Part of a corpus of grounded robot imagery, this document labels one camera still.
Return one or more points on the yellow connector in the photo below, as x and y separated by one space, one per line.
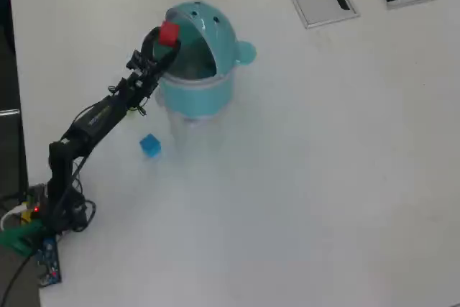
26 216

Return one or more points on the blue cube block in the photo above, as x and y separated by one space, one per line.
150 145

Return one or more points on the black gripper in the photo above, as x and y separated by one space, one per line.
140 84

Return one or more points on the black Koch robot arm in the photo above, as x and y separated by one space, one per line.
100 113

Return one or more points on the green table clamp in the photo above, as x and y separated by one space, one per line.
14 238

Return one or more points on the teal whale-shaped bin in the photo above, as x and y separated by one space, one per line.
201 98

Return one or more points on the blue circuit board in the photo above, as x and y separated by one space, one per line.
48 260

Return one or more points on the red cube block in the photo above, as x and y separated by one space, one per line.
169 34

